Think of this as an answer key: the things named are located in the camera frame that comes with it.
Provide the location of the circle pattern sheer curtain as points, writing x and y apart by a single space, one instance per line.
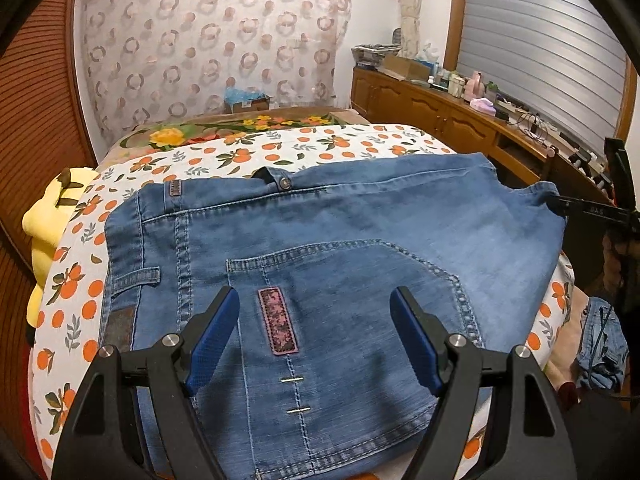
155 60

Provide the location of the yellow Pikachu plush toy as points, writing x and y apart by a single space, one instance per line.
45 222

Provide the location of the floral brown bed blanket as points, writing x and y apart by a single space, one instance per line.
161 137

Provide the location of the orange print white sheet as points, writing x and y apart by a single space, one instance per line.
68 338

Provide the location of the pink bottle on sideboard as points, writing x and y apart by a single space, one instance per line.
474 87

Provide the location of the open cardboard box on sideboard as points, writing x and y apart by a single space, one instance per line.
404 68

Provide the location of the blue denim clothes pile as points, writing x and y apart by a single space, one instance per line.
603 351

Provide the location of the grey window roller shutter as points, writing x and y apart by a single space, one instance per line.
558 57

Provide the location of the pink cloth on sideboard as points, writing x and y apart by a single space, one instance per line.
483 106

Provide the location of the brown louvered wardrobe door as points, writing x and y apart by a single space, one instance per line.
43 131

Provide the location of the long wooden sideboard cabinet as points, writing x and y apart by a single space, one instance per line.
520 160

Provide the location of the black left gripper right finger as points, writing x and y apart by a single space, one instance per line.
525 435

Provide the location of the blue denim jeans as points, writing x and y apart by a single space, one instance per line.
314 381

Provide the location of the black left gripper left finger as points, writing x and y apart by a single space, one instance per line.
131 402

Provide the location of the cardboard box with blue bag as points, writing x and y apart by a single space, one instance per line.
240 101

